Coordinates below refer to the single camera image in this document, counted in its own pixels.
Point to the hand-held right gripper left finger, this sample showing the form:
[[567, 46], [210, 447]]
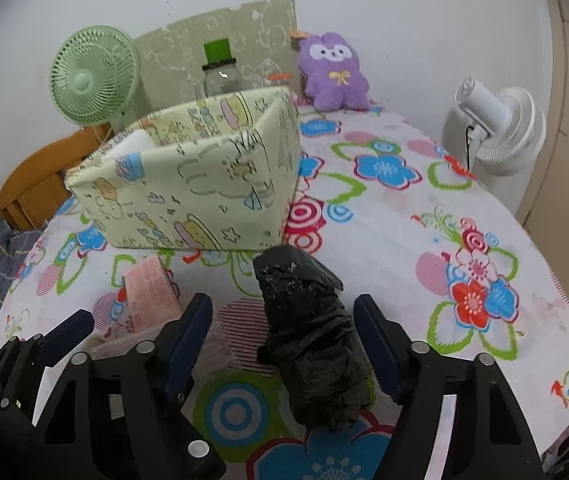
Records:
[[192, 340]]

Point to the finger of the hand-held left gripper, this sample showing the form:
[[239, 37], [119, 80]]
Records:
[[72, 325], [209, 466]]

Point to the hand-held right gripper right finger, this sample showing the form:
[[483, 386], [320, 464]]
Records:
[[379, 345]]

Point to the black plastic bag roll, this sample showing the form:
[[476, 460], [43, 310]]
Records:
[[314, 340]]

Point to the pink tissue packet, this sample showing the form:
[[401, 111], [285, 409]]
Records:
[[152, 285]]

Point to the cartoon print storage box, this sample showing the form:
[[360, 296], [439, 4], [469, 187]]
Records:
[[189, 185]]

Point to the wooden bed headboard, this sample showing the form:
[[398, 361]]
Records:
[[34, 180]]

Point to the green desk fan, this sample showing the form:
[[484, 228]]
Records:
[[94, 77]]

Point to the white standing fan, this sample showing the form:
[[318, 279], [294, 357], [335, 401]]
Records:
[[509, 130]]

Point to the glass bottle with green lid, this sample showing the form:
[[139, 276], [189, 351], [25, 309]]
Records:
[[222, 80]]

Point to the purple plush rabbit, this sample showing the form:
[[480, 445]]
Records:
[[334, 80]]

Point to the small jar with orange lid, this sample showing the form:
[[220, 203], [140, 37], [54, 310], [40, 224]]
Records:
[[279, 79]]

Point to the green patterned board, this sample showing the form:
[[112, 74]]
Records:
[[179, 50]]

